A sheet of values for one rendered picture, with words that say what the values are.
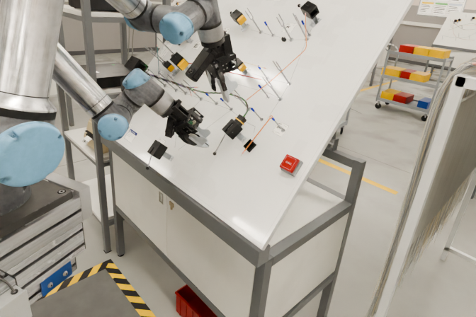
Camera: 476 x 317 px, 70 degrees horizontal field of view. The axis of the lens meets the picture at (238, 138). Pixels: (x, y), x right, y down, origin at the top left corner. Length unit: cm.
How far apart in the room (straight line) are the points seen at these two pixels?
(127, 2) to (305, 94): 69
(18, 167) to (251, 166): 79
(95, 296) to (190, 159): 110
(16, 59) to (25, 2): 9
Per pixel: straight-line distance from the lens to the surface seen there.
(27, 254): 91
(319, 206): 150
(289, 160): 112
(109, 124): 97
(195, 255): 153
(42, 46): 64
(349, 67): 129
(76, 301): 221
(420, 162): 124
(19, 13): 63
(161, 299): 213
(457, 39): 1002
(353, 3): 150
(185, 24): 89
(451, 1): 1231
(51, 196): 84
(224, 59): 105
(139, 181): 176
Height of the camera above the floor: 159
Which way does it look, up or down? 23 degrees down
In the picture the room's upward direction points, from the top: 5 degrees clockwise
